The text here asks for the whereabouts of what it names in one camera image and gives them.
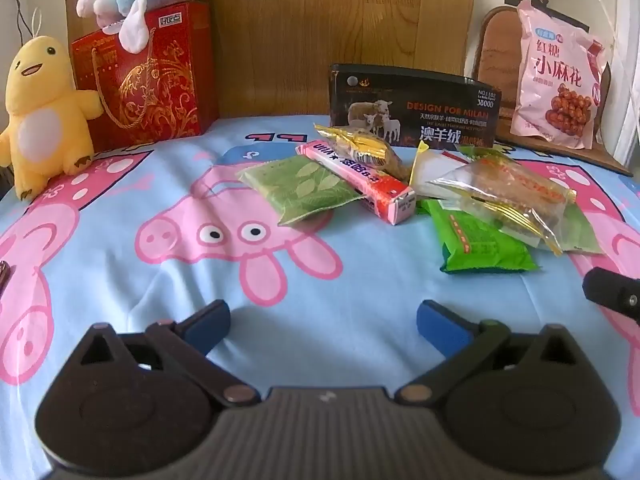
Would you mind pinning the wooden headboard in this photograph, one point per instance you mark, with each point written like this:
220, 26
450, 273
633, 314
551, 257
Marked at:
300, 20

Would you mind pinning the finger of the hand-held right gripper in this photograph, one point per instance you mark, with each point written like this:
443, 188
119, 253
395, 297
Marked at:
612, 292

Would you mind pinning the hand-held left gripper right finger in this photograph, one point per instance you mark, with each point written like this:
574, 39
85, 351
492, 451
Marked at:
442, 327

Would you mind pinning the pale green snack packet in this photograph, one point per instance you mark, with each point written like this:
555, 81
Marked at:
580, 230

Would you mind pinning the gold clear pastry packet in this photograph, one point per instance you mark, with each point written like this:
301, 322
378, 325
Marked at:
365, 147

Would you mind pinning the pig printed blue blanket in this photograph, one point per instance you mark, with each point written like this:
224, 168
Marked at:
325, 270

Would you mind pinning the clear red print pastry packet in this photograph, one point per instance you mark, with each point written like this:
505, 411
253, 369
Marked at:
505, 185

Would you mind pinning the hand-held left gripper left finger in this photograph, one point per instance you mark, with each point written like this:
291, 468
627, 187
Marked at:
207, 327

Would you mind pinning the pink long snack box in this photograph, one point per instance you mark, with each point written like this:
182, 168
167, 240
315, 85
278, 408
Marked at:
385, 195

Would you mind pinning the brown seat cushion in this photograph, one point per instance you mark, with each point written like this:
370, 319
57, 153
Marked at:
497, 50

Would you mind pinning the small brown object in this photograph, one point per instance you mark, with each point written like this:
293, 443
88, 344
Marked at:
4, 280

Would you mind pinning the yellow white snack packet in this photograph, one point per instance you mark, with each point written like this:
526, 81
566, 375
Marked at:
435, 170

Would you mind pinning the black tin box sheep print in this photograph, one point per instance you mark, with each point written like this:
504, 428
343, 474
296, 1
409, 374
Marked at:
440, 110

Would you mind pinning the red gift bag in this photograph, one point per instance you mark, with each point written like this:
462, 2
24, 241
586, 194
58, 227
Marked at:
165, 85

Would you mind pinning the pink snack bag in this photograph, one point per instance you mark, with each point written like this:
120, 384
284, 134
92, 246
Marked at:
555, 70

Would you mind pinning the yellow plush duck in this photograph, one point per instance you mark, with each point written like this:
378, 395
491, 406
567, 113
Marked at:
40, 110

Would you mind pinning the green leaf snack packet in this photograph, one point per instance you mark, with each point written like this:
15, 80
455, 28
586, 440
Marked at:
300, 185

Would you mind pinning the bright green snack packet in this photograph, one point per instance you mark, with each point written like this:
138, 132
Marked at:
475, 250

